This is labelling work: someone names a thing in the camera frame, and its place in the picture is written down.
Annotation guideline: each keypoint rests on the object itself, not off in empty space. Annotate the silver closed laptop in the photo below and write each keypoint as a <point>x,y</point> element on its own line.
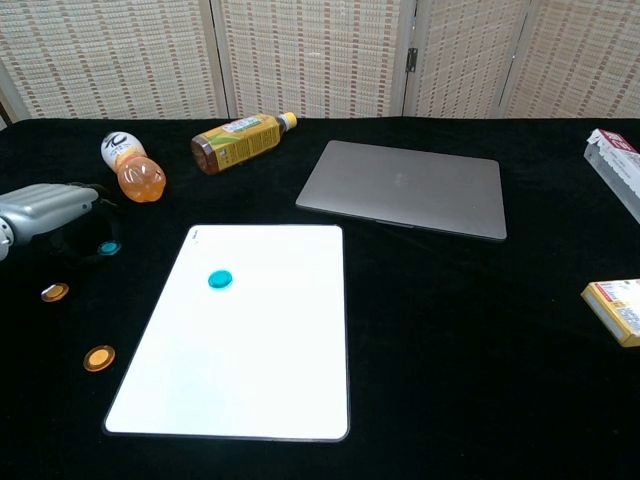
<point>400,187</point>

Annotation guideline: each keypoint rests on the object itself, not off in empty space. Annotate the tea bottle yellow label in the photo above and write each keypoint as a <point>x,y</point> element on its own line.
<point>240,142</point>

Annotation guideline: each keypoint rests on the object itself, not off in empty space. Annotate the blue round magnet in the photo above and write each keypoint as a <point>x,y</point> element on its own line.
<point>108,248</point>
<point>220,279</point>

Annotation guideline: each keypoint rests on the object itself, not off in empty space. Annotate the white magnetic board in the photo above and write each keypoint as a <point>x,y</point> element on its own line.
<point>240,350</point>

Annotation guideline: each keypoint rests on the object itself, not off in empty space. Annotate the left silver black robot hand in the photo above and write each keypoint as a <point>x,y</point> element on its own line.
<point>50,210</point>

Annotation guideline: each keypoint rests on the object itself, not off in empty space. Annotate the woven folding screen panel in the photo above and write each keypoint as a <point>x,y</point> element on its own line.
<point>585,55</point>
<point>110,55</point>
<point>465,55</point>
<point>310,55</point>

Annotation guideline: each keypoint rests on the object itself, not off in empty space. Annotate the metal screen hinge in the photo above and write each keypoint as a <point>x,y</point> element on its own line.
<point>411,59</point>

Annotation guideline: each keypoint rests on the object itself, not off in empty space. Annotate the small yellow box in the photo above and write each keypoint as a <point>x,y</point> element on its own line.
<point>615,310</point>

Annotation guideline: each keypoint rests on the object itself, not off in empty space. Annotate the orange drink bottle white label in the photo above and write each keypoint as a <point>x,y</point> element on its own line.
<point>142,182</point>

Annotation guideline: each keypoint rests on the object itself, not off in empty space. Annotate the orange round magnet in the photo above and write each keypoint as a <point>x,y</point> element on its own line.
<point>99,358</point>
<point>54,292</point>

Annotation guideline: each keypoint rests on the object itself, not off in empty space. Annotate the long white biscuit box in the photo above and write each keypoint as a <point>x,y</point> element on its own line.
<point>617,170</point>

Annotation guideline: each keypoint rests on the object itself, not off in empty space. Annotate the black tablecloth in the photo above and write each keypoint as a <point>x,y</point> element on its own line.
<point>450,350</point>

